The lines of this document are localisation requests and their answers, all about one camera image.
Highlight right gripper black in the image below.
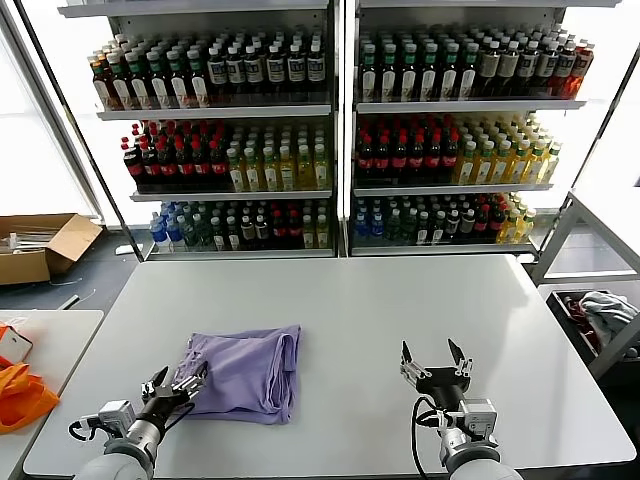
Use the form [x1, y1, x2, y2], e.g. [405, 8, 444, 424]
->
[399, 338, 474, 412]

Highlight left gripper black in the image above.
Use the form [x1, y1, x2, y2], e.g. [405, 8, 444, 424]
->
[141, 360, 210, 424]

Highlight purple t-shirt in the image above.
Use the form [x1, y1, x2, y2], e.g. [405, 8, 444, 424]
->
[172, 323, 303, 426]

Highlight small white side table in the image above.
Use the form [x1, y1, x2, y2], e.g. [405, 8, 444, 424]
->
[0, 309, 105, 480]

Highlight black storage bin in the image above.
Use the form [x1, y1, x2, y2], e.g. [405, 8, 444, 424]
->
[544, 288, 640, 374]

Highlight crumpled red garment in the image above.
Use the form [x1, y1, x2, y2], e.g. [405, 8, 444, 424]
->
[562, 294, 601, 357]

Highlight cola bottle red cap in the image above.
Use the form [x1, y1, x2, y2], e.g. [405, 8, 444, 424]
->
[208, 140, 229, 193]
[355, 133, 375, 184]
[271, 209, 288, 249]
[488, 203, 505, 241]
[441, 132, 460, 184]
[424, 132, 444, 184]
[121, 139, 145, 194]
[407, 132, 426, 184]
[157, 141, 177, 194]
[174, 140, 195, 193]
[389, 133, 409, 184]
[139, 140, 160, 194]
[473, 203, 490, 241]
[286, 209, 303, 249]
[372, 133, 391, 184]
[191, 141, 211, 193]

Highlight orange fabric bag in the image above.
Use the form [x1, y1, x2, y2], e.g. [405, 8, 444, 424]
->
[0, 322, 61, 435]

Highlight small white box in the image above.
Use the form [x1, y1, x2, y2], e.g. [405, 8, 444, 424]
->
[0, 330, 34, 362]

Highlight open cardboard box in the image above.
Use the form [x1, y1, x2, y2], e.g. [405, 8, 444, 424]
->
[0, 213, 104, 286]

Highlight crumpled grey garment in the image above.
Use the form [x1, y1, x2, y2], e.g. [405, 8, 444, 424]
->
[577, 289, 640, 346]

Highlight white packing pieces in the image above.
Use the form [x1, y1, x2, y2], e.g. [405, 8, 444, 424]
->
[0, 227, 61, 256]

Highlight grey window mullion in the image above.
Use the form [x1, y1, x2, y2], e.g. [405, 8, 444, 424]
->
[0, 7, 106, 226]

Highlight grey metal shelf unit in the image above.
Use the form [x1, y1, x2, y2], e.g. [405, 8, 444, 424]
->
[344, 0, 589, 257]
[56, 0, 346, 262]

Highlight thin dark metal pole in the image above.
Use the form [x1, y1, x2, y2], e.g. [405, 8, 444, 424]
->
[529, 42, 640, 256]
[10, 0, 149, 264]

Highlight dark bottle grey label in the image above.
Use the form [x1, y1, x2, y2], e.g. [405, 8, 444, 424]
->
[478, 40, 501, 99]
[498, 40, 520, 99]

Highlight left gripper black cable loop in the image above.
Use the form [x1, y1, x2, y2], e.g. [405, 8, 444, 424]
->
[164, 399, 197, 431]

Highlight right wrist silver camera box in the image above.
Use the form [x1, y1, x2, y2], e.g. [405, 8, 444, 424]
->
[459, 398, 499, 441]

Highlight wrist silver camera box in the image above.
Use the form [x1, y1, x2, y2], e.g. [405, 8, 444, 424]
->
[97, 399, 137, 431]
[459, 398, 499, 441]

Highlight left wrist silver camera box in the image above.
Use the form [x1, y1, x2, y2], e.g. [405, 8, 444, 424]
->
[97, 399, 137, 431]

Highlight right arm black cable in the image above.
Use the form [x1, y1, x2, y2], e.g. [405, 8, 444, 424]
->
[411, 397, 444, 479]

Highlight left camera black cable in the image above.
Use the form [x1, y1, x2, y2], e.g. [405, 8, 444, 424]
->
[68, 419, 104, 441]

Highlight grey metal frame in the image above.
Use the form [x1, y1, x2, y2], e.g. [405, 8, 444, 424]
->
[529, 189, 640, 381]

